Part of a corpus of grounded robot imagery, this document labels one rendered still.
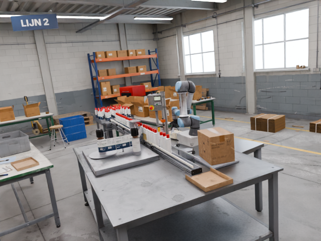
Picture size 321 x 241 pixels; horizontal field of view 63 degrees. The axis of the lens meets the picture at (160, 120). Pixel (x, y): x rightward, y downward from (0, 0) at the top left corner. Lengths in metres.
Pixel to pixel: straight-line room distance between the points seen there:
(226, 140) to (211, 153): 0.18
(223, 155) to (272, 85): 6.02
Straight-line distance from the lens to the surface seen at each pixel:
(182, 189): 2.12
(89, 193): 3.76
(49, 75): 10.21
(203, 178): 2.28
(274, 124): 6.63
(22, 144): 4.14
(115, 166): 2.63
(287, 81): 8.12
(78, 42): 10.63
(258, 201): 3.39
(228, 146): 2.50
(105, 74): 10.09
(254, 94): 8.62
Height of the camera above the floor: 1.79
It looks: 12 degrees down
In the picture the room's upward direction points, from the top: 6 degrees counter-clockwise
